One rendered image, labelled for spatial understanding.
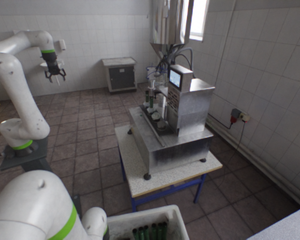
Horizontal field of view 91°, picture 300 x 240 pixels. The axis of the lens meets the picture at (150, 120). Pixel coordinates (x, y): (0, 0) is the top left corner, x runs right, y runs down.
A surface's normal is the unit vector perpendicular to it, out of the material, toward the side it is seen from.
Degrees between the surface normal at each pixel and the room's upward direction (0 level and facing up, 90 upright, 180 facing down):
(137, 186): 0
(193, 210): 0
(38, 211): 58
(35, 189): 32
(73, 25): 90
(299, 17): 90
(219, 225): 0
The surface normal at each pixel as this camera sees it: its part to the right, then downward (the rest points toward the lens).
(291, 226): 0.00, -0.83
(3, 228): 0.30, -0.81
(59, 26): 0.33, 0.52
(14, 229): 0.57, -0.71
